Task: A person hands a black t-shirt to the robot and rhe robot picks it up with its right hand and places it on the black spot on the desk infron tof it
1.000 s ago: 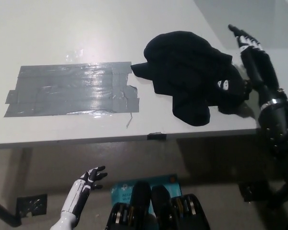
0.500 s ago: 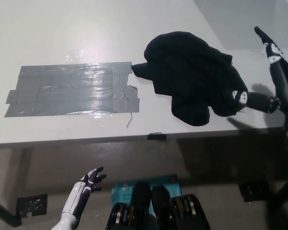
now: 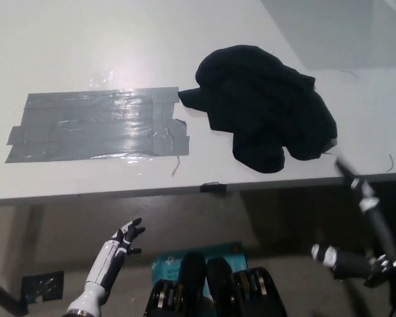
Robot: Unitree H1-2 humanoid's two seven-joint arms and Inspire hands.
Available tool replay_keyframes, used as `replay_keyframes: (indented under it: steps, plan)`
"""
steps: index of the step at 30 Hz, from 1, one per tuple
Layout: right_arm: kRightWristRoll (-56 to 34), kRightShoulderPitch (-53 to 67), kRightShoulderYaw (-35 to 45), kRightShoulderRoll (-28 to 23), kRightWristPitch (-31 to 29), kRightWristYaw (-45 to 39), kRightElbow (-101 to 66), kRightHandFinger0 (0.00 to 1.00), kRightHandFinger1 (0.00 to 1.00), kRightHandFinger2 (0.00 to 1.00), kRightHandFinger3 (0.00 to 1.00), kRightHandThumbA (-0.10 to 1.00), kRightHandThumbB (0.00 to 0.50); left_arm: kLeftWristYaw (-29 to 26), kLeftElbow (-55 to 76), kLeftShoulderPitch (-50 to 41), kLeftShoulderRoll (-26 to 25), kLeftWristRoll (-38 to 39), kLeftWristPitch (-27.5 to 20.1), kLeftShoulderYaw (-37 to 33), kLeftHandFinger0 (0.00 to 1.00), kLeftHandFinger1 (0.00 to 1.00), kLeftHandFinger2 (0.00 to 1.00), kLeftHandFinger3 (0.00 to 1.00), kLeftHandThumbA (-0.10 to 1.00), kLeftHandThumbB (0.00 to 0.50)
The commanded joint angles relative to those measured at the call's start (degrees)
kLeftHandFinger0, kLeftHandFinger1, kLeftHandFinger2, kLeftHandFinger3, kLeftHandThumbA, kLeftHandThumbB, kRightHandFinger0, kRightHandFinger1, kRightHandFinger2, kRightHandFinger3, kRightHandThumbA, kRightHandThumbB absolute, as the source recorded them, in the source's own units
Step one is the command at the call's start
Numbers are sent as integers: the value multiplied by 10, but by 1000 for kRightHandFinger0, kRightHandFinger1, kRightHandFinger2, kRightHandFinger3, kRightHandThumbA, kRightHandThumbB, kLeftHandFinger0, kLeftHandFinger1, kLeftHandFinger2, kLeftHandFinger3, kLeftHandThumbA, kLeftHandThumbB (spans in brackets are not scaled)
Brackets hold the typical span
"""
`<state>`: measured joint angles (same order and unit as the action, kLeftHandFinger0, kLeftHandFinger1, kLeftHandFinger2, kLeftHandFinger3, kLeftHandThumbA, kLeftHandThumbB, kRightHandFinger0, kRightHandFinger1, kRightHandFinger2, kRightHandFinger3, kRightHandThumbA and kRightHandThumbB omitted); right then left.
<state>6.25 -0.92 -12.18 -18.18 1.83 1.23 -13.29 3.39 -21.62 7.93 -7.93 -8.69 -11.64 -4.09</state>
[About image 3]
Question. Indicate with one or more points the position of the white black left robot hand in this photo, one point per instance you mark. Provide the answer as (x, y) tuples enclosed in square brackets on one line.
[(128, 236)]

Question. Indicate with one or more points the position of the black t-shirt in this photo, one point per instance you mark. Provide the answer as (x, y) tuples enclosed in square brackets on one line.
[(267, 109)]

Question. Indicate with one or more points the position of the thin dark thread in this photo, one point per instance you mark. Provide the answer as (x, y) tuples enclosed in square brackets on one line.
[(390, 163), (349, 73), (176, 165)]

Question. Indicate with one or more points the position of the small black tape piece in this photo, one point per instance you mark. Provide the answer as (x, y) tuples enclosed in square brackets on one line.
[(213, 188)]

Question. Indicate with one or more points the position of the grey upright table leg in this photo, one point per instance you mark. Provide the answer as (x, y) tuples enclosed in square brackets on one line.
[(29, 231)]

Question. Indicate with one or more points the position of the black tape patch on floor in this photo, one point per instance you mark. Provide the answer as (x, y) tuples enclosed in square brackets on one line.
[(42, 285)]

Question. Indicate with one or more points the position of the teal panel with white print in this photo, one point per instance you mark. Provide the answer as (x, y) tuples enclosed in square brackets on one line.
[(237, 259)]

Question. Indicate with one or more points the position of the black slanted table leg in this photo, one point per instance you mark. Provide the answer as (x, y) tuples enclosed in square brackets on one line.
[(8, 297)]

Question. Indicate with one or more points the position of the grey duct tape patch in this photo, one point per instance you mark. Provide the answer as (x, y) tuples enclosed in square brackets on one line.
[(97, 125)]

